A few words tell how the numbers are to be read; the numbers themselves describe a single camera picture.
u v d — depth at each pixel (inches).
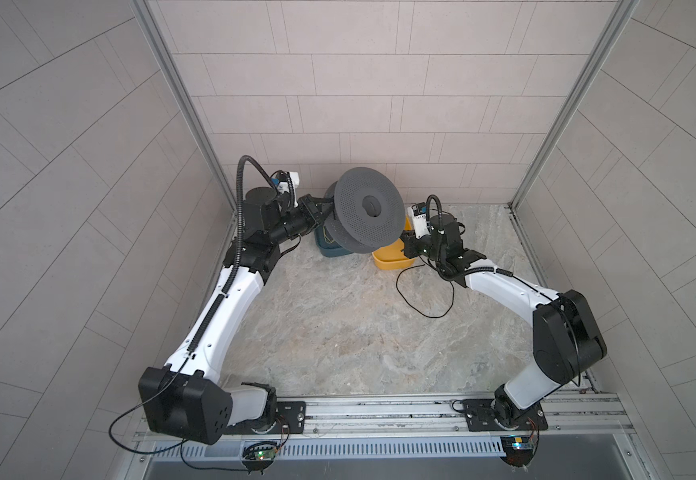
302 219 24.0
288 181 24.8
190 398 14.4
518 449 26.7
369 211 27.7
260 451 25.3
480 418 27.9
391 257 37.9
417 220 30.0
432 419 28.4
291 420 27.9
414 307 35.3
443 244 25.9
